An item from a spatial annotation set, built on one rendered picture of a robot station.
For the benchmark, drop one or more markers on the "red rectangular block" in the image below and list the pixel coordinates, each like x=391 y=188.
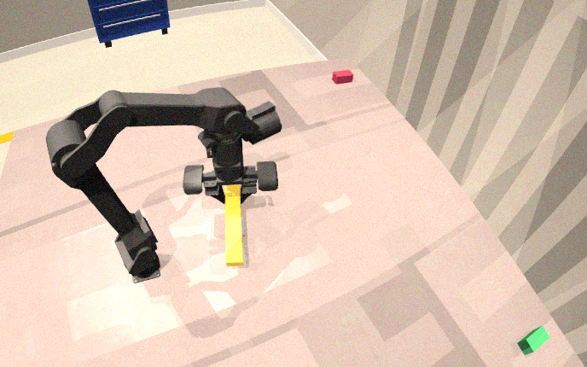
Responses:
x=342 y=77

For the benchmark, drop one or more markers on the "green rectangular block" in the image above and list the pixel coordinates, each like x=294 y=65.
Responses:
x=533 y=340

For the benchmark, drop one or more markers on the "yellow bar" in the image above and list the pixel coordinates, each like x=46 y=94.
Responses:
x=234 y=246

